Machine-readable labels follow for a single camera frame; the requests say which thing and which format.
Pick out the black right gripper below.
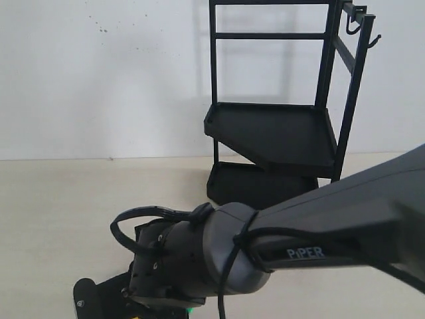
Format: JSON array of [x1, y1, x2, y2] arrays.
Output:
[[129, 221, 206, 308]]

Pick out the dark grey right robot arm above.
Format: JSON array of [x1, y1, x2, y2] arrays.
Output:
[[129, 146, 424, 308]]

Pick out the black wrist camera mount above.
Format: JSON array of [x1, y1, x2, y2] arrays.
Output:
[[73, 272, 189, 319]]

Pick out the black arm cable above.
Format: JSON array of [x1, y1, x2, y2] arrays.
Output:
[[110, 205, 363, 319]]

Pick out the black metal corner shelf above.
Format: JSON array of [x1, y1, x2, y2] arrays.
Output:
[[204, 1, 377, 209]]

